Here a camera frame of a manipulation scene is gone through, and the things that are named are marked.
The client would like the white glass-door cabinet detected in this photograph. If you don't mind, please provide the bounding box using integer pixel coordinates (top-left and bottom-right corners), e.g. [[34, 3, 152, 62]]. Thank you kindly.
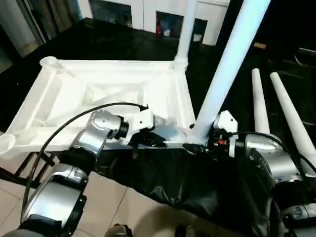
[[87, 0, 230, 47]]

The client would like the grey curtain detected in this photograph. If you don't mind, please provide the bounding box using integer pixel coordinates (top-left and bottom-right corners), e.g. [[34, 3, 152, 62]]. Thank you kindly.
[[0, 0, 87, 58]]

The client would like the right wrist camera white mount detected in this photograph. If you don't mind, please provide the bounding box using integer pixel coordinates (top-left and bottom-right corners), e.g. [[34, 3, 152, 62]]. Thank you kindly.
[[213, 110, 239, 159]]

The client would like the black long bar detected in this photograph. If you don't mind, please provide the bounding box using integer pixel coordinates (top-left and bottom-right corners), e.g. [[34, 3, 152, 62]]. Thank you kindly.
[[298, 47, 316, 56]]

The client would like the black folding table frame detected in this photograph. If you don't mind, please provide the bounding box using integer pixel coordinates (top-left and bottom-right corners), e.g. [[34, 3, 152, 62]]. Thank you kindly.
[[0, 151, 57, 189]]

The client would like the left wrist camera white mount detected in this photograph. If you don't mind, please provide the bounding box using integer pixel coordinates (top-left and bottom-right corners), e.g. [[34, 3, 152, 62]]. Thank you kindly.
[[122, 105, 156, 146]]

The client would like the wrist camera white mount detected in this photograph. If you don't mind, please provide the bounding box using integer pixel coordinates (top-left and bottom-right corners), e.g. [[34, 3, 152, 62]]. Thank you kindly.
[[122, 105, 156, 146], [213, 110, 239, 159]]

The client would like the white plastic table top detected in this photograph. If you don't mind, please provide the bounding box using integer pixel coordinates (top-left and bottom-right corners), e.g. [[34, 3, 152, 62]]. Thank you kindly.
[[0, 56, 211, 161]]

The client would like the black table mat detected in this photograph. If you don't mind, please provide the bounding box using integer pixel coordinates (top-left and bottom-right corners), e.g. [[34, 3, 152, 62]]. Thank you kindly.
[[0, 17, 316, 237]]

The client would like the white plastic table leg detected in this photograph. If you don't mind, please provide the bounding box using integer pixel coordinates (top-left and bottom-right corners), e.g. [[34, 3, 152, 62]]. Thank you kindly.
[[172, 0, 198, 72], [251, 69, 272, 136], [182, 0, 273, 146], [269, 72, 316, 178]]

